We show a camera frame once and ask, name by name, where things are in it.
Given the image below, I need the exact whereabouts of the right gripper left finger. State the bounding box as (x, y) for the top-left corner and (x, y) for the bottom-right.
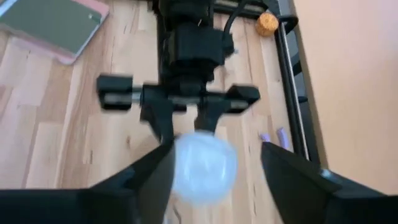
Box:
(0, 140), (177, 224)

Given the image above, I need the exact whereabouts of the white light bulb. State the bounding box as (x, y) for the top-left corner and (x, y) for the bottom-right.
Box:
(172, 131), (239, 207)

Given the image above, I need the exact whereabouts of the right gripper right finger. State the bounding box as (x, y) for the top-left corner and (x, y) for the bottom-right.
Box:
(260, 141), (398, 224)

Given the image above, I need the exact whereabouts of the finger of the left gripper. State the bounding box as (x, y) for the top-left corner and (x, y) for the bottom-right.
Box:
(139, 92), (175, 146)
(194, 101), (231, 134)

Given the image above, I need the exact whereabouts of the black aluminium table frame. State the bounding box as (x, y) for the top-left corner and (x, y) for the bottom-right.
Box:
(214, 0), (323, 166)

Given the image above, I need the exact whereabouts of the black frame bracket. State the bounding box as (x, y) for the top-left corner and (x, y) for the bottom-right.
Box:
(277, 14), (300, 34)

